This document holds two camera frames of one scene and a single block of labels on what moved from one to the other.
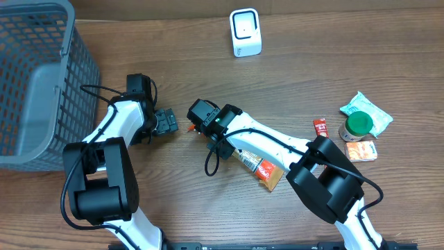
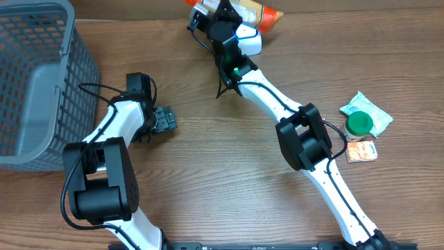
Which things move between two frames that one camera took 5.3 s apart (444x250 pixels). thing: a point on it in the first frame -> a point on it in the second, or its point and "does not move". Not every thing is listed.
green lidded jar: x=356 y=125 does not move
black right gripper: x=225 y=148 -> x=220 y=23
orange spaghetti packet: x=269 y=174 -> x=254 y=12
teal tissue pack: x=380 y=118 does not move
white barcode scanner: x=245 y=32 does not move
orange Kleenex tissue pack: x=361 y=151 does not move
